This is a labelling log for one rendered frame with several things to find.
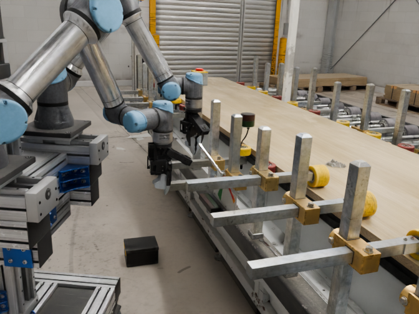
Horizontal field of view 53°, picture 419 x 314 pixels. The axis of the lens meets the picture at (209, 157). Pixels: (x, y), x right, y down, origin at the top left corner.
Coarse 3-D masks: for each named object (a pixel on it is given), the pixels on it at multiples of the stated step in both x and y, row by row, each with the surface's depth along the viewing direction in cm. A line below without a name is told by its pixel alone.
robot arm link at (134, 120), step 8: (128, 112) 141; (136, 112) 141; (144, 112) 143; (152, 112) 145; (120, 120) 147; (128, 120) 141; (136, 120) 139; (144, 120) 142; (152, 120) 144; (128, 128) 142; (136, 128) 140; (144, 128) 143; (152, 128) 147
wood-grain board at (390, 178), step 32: (224, 96) 327; (256, 96) 333; (224, 128) 229; (256, 128) 232; (288, 128) 235; (320, 128) 238; (288, 160) 181; (320, 160) 183; (352, 160) 185; (384, 160) 187; (416, 160) 189; (320, 192) 148; (384, 192) 151; (416, 192) 152; (384, 224) 126; (416, 224) 127
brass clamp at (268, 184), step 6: (252, 168) 150; (252, 174) 150; (258, 174) 145; (264, 174) 143; (264, 180) 141; (270, 180) 140; (276, 180) 141; (264, 186) 141; (270, 186) 141; (276, 186) 142
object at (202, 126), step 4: (192, 116) 182; (196, 116) 183; (192, 120) 182; (196, 120) 181; (200, 120) 182; (196, 124) 180; (200, 124) 180; (204, 124) 181; (196, 128) 180; (200, 128) 178; (204, 128) 178; (208, 128) 180; (200, 132) 178; (204, 132) 178; (208, 132) 180
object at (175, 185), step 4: (224, 176) 170; (228, 176) 170; (180, 180) 164; (184, 180) 164; (172, 184) 161; (176, 184) 161; (180, 184) 162; (184, 184) 162; (172, 188) 161; (176, 188) 162; (180, 188) 162; (184, 188) 163
